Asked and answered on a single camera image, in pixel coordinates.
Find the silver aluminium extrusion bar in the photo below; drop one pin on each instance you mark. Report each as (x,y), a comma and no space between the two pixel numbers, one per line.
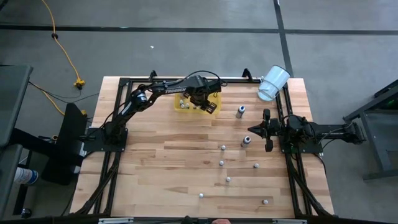
(289,221)
(115,220)

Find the blue-tipped food coloring bottle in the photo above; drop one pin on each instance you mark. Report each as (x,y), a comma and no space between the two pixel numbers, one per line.
(239,112)

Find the black caster wheel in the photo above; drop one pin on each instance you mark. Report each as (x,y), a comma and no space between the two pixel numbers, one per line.
(26,213)

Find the dark grey metal workstation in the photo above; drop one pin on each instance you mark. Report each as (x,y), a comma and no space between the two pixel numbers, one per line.
(376,130)

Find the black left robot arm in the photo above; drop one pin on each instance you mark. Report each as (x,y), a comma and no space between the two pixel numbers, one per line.
(168,90)

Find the person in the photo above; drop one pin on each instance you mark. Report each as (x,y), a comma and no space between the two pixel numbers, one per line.
(221,221)

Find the black metal table frame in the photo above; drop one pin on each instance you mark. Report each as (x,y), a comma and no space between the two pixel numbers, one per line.
(124,82)

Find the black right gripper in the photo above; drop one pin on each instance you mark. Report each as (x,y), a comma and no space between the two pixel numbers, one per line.
(273,129)

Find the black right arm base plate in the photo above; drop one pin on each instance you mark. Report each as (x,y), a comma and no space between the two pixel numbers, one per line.
(314,149)

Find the black frame hook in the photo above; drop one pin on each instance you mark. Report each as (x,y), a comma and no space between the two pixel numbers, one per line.
(247,74)
(152,75)

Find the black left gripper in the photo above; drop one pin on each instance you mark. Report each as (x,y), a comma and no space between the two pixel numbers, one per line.
(203,90)

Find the white paper cup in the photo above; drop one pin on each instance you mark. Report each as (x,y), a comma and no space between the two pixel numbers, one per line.
(26,176)

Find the yellow translucent plastic bin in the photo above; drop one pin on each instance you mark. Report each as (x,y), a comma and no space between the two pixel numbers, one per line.
(192,111)

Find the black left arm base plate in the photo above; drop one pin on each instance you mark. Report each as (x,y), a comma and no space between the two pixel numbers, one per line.
(93,140)

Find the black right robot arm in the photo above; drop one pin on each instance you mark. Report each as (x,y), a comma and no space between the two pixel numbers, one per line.
(329,133)

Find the dark grey desk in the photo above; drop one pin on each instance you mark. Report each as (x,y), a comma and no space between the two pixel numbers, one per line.
(7,177)
(14,102)

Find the black-tipped food coloring bottle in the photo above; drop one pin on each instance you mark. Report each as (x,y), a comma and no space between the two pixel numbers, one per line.
(245,141)

